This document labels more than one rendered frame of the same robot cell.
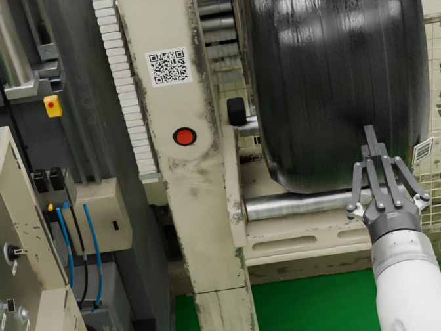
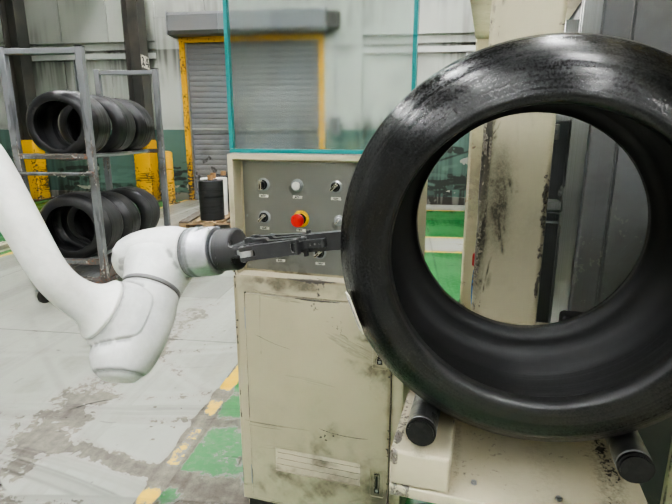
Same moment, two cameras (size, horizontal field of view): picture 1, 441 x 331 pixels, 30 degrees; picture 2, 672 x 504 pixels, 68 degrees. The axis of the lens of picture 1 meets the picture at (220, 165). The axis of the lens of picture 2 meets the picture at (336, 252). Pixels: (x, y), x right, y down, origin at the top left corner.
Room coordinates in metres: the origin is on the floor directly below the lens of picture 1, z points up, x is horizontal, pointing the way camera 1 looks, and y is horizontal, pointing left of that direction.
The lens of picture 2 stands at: (1.22, -1.03, 1.33)
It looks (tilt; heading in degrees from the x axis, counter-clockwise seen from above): 13 degrees down; 102
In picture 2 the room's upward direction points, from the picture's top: straight up
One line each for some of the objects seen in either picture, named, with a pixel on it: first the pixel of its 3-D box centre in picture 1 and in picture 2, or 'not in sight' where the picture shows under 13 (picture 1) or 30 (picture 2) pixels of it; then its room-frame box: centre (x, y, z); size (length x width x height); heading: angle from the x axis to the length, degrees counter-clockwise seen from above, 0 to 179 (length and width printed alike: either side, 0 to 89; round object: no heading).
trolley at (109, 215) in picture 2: not in sight; (101, 176); (-1.70, 2.79, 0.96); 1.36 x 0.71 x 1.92; 94
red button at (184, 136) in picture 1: (184, 135); not in sight; (1.29, 0.06, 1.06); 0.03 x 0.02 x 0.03; 86
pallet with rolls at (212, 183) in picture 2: not in sight; (217, 198); (-2.07, 5.78, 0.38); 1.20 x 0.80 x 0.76; 102
